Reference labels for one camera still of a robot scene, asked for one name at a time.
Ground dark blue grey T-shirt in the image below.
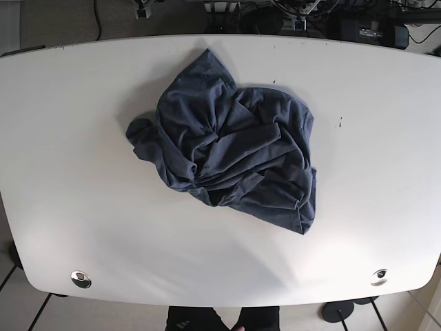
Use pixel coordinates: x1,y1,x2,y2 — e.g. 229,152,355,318
125,50,316,234

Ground black power adapter box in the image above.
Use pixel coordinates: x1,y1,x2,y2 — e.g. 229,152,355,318
239,8,283,35

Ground black trousers of person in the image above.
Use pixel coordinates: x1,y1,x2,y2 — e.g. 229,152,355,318
165,305,282,331

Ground left silver table grommet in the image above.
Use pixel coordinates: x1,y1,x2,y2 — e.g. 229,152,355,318
70,270,92,289

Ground silver table grommet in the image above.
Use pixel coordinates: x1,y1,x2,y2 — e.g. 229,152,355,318
70,270,92,289
369,269,389,287

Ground black round stand base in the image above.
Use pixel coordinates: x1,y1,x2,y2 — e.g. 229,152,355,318
320,301,354,323

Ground right silver table grommet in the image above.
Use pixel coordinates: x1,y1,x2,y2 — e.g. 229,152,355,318
369,269,389,287

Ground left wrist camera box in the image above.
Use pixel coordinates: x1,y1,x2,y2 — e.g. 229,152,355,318
292,16,307,32

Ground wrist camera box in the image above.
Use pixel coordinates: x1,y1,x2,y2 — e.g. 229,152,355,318
135,0,154,19
292,16,307,32

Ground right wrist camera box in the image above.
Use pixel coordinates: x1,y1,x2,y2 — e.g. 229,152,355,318
135,0,154,19

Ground tangled black cables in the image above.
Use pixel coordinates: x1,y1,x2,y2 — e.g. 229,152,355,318
203,0,441,49

